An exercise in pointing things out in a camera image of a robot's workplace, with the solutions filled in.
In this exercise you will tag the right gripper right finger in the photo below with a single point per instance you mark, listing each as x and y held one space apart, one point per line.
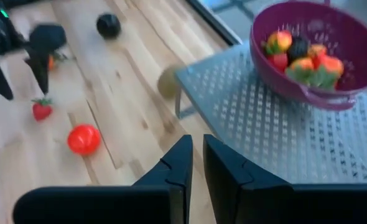
264 202

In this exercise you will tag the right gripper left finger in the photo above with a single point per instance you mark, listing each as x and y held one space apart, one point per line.
140 202

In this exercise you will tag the toy orange with leaf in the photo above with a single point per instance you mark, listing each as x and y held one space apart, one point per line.
50 63

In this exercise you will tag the red toy strawberry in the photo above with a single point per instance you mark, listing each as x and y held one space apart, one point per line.
278 61
317 53
331 70
42 111

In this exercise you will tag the dark round toy plum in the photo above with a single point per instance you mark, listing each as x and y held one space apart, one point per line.
109 26

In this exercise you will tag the red toy tomato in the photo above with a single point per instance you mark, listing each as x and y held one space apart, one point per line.
84 140

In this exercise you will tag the brown toy kiwi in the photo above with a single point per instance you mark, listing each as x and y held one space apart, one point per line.
168 82

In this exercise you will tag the small orange toy peach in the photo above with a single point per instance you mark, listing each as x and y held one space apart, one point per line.
301 67

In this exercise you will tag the black toy blackberry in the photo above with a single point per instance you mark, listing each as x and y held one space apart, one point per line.
298 48

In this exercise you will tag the yellow-orange toy pear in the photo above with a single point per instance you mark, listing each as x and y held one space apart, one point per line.
279 40

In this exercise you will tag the dark red bowl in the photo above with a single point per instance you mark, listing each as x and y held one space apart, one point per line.
345 31

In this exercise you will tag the grey perforated metal shelf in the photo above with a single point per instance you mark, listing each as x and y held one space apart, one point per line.
264 130

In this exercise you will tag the black aluminium table frame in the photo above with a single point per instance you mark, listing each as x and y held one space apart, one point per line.
214 21

